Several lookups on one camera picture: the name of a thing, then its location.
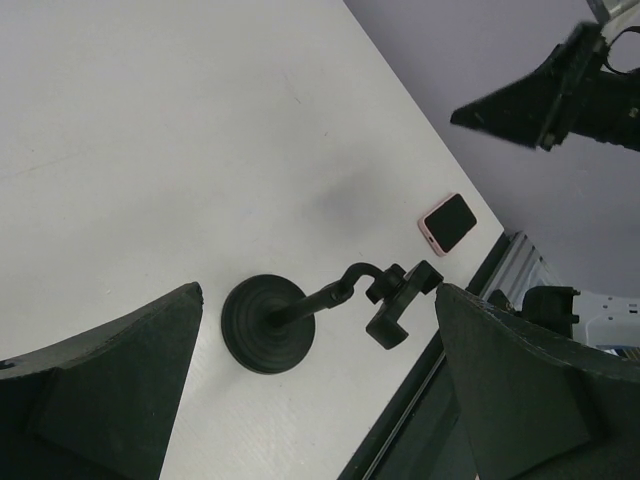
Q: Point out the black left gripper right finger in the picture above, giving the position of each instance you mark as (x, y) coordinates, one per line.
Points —
(535, 404)

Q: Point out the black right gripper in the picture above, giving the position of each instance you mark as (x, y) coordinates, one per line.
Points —
(574, 91)

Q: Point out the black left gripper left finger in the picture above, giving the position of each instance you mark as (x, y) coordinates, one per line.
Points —
(101, 404)

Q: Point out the phone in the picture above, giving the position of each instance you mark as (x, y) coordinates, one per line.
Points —
(447, 224)

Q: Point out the black phone stand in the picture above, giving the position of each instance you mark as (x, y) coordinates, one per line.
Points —
(268, 323)

